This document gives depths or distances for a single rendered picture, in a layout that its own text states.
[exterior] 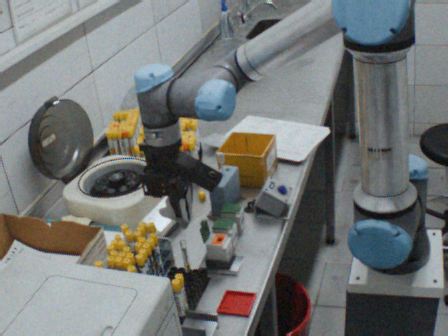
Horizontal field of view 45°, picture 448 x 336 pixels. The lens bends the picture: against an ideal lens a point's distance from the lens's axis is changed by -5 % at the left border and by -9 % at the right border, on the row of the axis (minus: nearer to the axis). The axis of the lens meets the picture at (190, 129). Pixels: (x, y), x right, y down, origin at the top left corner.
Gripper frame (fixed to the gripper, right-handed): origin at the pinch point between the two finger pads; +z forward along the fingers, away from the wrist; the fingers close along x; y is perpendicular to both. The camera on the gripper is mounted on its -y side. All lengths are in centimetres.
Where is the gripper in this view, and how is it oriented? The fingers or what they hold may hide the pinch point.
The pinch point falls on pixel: (187, 223)
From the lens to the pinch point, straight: 124.8
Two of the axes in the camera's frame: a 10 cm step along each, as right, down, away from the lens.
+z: 1.4, 9.0, 4.2
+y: -9.3, -0.3, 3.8
